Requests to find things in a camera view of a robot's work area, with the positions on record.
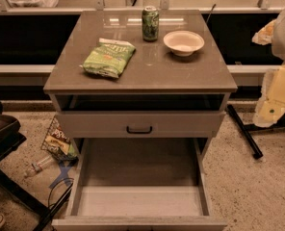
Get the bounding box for green soda can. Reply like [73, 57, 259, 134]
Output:
[142, 6, 159, 41]

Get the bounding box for grey drawer cabinet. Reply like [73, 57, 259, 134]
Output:
[42, 9, 239, 231]

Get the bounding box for clear plastic bottle on floor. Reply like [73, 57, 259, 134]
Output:
[24, 155, 54, 178]

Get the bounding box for black chair base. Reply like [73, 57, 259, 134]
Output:
[0, 101, 75, 231]

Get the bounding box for green jalapeno chip bag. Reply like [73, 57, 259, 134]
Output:
[81, 38, 136, 79]

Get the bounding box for closed drawer with black handle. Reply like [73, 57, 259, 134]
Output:
[56, 111, 224, 139]

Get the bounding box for chip bag on floor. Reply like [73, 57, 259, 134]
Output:
[40, 117, 77, 161]

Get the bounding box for open bottom drawer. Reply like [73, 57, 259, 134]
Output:
[52, 138, 226, 231]

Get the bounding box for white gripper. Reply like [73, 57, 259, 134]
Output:
[251, 20, 285, 128]

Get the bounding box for black stand legs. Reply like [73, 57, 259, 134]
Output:
[226, 105, 285, 160]

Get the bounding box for white paper bowl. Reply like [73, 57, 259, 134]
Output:
[163, 31, 204, 57]

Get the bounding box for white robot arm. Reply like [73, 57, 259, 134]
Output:
[252, 8, 285, 127]

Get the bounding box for black cable on floor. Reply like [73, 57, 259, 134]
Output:
[47, 177, 75, 210]

